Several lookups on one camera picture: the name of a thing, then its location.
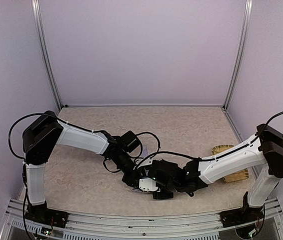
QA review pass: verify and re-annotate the lavender folding umbrella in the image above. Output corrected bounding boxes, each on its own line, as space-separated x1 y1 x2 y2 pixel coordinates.
132 145 148 193

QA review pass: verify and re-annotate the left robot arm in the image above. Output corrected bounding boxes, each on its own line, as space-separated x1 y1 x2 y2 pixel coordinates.
22 110 142 228

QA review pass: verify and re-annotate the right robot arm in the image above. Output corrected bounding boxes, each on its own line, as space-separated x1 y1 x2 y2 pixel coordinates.
147 124 283 228

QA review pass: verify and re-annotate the woven bamboo tray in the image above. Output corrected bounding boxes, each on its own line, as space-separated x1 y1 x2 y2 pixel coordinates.
211 144 249 184

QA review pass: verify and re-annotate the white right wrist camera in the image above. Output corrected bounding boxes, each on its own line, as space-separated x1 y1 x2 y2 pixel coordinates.
138 178 161 193

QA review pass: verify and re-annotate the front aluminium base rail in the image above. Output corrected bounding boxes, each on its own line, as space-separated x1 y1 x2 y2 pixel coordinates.
0 197 283 240

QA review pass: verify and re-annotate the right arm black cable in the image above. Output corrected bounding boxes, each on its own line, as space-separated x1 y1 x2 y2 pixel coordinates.
133 109 283 176

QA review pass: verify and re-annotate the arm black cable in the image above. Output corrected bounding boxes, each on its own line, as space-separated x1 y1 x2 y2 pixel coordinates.
7 112 162 240
133 109 283 176

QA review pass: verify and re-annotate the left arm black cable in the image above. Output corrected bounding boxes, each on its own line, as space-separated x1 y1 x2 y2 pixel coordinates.
7 112 162 240

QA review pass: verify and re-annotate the left aluminium frame post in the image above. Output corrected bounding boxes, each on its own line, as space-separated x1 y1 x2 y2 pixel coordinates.
31 0 63 111

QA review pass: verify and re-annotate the aluminium frame post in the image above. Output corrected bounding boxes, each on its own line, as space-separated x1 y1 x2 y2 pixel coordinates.
31 0 63 111
223 0 253 112

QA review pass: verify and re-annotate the right aluminium frame post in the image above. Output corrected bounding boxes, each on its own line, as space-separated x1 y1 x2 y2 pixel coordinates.
223 0 253 112

